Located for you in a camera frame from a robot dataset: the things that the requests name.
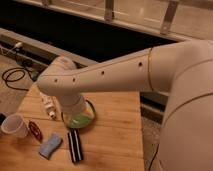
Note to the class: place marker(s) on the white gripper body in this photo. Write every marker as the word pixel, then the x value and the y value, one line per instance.
pixel 79 106

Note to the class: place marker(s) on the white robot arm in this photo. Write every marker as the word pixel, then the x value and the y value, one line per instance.
pixel 184 70

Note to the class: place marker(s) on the green bowl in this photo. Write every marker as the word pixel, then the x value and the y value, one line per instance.
pixel 81 119

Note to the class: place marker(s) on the white squeeze bottle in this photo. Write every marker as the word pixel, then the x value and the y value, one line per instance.
pixel 49 105

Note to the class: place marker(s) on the black white striped block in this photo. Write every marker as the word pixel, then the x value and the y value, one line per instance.
pixel 75 146

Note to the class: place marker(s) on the red brown oval object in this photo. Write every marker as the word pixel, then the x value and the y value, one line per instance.
pixel 35 131

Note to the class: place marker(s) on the blue sponge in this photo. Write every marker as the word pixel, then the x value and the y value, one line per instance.
pixel 48 147

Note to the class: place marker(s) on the translucent plastic cup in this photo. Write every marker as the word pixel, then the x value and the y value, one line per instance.
pixel 14 125

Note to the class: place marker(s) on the white wall plug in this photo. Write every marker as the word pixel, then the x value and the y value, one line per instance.
pixel 18 45

